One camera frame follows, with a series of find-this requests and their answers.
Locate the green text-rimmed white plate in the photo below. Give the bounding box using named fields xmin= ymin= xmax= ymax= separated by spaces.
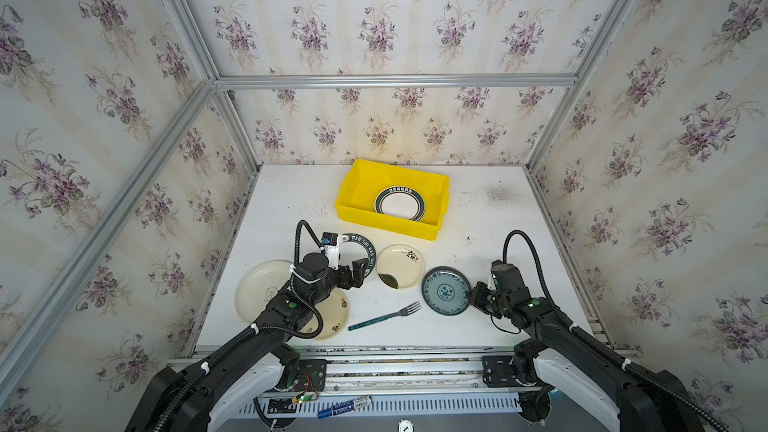
xmin=342 ymin=233 xmax=377 ymax=278

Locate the cream floral plate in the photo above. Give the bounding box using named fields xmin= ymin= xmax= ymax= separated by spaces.
xmin=312 ymin=288 xmax=350 ymax=341

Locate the teal patterned plate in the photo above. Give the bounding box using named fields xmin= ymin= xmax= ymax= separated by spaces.
xmin=421 ymin=266 xmax=471 ymax=317

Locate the cream plate with dark leaf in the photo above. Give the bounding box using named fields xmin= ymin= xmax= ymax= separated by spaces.
xmin=376 ymin=244 xmax=425 ymax=290

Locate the plain cream plate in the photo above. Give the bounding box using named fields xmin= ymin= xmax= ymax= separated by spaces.
xmin=234 ymin=260 xmax=292 ymax=323

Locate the green-rimmed plate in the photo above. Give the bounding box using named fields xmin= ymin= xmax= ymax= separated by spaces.
xmin=374 ymin=186 xmax=426 ymax=222

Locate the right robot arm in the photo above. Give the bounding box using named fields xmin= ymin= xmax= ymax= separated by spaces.
xmin=469 ymin=257 xmax=728 ymax=431

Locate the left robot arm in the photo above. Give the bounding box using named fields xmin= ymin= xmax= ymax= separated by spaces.
xmin=126 ymin=233 xmax=376 ymax=431

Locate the yellow plastic bin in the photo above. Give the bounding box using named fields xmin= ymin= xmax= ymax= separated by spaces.
xmin=335 ymin=159 xmax=450 ymax=241

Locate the blue marker pen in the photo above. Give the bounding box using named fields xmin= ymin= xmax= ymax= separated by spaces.
xmin=317 ymin=396 xmax=372 ymax=419

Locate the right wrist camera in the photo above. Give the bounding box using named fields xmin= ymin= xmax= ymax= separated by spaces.
xmin=490 ymin=260 xmax=525 ymax=294

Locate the green-handled fork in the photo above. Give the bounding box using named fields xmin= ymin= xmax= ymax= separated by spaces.
xmin=347 ymin=302 xmax=421 ymax=331

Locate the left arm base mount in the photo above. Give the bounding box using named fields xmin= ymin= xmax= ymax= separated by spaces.
xmin=253 ymin=359 xmax=328 ymax=431

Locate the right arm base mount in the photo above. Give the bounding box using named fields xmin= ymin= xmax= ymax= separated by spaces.
xmin=481 ymin=339 xmax=555 ymax=425

